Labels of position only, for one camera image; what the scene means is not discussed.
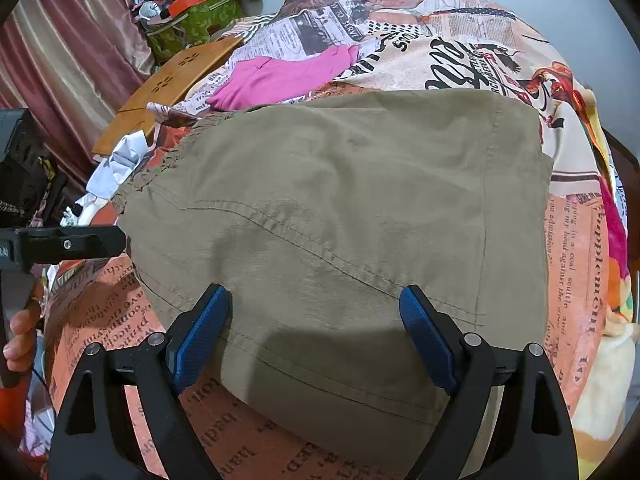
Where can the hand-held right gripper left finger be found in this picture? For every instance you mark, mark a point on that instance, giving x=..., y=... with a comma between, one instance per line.
x=200, y=340

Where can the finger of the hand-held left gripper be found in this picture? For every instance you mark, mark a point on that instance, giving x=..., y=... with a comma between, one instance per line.
x=75, y=244

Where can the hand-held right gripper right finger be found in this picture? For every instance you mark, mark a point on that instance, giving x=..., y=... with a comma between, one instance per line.
x=430, y=345

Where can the khaki pants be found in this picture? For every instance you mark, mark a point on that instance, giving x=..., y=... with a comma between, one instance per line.
x=350, y=210

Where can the person's left hand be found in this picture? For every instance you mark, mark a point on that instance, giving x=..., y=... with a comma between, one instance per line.
x=25, y=320

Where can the white crumpled cloth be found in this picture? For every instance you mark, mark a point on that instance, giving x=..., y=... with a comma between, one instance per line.
x=120, y=160

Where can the striped pink curtain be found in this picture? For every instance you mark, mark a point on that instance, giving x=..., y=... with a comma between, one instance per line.
x=65, y=60

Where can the wooden folding table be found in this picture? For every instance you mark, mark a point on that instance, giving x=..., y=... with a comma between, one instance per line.
x=165, y=90

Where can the cream fleece blanket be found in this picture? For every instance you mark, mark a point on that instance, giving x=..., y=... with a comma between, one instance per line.
x=600, y=375

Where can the orange garment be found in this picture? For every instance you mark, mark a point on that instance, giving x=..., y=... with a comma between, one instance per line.
x=10, y=410

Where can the green patterned bag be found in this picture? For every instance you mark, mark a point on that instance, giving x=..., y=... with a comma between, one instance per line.
x=200, y=25

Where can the orange box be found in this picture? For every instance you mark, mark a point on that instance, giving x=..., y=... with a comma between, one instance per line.
x=187, y=2

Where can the pink garment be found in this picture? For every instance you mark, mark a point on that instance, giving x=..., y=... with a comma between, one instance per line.
x=270, y=77

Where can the printed blanket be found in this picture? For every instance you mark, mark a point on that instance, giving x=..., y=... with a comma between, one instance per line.
x=475, y=35

